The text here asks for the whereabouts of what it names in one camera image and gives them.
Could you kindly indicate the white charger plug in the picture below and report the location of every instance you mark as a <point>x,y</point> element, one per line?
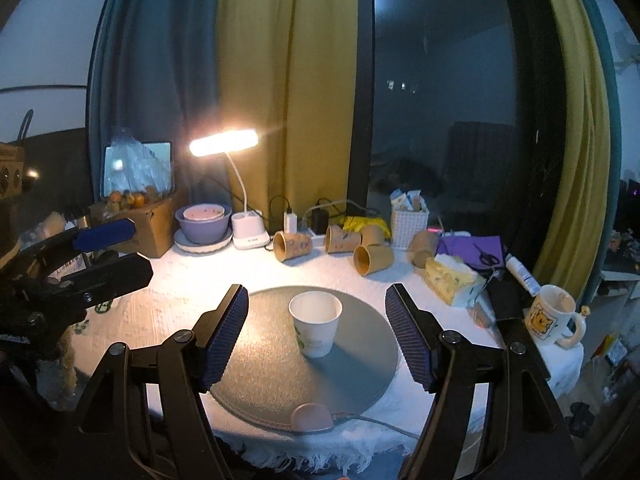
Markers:
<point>290,222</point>

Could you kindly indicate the white desk lamp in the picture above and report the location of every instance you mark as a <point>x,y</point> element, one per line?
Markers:
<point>247,232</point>

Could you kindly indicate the yellow tissue pack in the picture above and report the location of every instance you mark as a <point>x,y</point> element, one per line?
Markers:
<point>452,280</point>

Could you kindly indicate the grey round mat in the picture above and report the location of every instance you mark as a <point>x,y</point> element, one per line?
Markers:
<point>280,380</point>

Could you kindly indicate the clear plastic bag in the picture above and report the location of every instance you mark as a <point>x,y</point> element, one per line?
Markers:
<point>137,165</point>

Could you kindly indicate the black scissors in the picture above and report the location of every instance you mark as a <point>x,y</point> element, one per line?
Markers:
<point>489,257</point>

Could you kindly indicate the white paper cup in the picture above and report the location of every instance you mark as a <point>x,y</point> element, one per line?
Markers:
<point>315,330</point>

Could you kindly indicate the cardboard box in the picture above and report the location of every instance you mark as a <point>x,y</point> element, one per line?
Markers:
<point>150,230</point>

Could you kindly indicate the black charger plug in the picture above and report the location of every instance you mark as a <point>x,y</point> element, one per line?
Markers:
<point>320,221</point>

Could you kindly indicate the pink bowl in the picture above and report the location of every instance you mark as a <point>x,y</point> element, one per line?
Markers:
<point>204,212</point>

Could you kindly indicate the white power strip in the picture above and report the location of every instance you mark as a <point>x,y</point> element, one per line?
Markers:
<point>315,233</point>

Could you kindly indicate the brown paper cup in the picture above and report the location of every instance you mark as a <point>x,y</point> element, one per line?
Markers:
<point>372,259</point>
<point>372,234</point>
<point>342,239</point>
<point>292,246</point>
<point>424,247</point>

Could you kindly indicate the pink mat controller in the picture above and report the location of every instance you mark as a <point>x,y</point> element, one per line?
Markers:
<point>311,419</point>

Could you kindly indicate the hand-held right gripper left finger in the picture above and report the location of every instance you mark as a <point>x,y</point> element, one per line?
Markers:
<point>225,340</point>

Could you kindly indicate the yellow curtain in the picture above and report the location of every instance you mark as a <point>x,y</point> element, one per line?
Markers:
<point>575,135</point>
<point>285,85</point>

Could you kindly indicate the white plate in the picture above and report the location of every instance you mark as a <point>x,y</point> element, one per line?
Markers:
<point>200,249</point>

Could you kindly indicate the yellow cloth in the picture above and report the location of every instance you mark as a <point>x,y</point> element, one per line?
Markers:
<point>365,225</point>

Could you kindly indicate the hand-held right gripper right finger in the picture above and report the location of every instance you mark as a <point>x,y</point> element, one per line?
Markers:
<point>407,340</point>

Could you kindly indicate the white woven basket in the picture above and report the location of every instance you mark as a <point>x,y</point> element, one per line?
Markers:
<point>409,227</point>

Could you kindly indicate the bear print mug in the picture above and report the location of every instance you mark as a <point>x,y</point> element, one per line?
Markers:
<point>547,317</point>

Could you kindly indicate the white tablecloth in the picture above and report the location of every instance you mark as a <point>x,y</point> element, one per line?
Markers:
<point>170,305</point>

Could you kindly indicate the teal curtain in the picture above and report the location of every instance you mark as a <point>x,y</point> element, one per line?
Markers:
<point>150,60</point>

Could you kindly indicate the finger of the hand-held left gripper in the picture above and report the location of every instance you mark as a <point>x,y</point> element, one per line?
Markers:
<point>115,275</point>
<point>102,234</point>

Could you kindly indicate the purple bowl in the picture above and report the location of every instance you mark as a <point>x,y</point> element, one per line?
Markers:
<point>200,232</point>

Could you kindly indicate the black wallet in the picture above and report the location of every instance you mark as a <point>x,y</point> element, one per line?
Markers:
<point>507,300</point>

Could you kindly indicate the white tube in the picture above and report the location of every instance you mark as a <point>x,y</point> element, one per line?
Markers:
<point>522,275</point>

